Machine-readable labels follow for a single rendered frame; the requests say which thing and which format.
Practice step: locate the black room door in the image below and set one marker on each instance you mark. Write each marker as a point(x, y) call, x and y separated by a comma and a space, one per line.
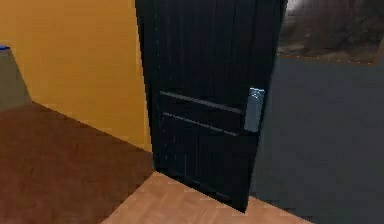
point(200, 66)

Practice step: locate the framed landscape picture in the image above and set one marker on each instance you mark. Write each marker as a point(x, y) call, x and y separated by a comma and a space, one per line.
point(330, 30)

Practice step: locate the grey cabinet with blue top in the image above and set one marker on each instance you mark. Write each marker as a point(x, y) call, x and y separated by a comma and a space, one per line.
point(10, 83)

